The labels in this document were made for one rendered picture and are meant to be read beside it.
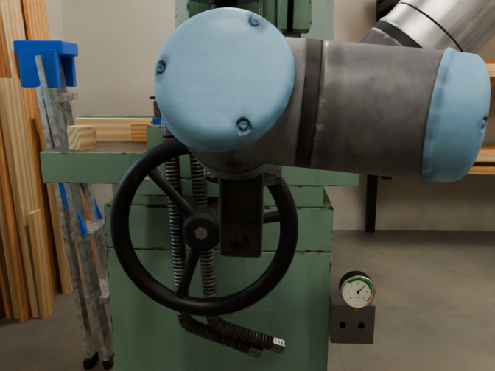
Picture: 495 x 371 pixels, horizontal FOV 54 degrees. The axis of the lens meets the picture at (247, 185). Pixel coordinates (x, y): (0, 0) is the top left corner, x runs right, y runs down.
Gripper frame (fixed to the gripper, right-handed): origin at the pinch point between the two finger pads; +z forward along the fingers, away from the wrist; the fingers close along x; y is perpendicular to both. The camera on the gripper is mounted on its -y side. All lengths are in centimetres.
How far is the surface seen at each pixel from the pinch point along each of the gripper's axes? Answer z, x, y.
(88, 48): 236, 121, 124
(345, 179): 23.9, -16.7, 4.7
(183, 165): 13.7, 11.5, 5.0
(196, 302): 12.3, 8.4, -17.0
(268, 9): 44, -2, 49
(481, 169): 217, -124, 41
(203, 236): 6.8, 6.7, -6.8
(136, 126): 35.7, 26.2, 17.6
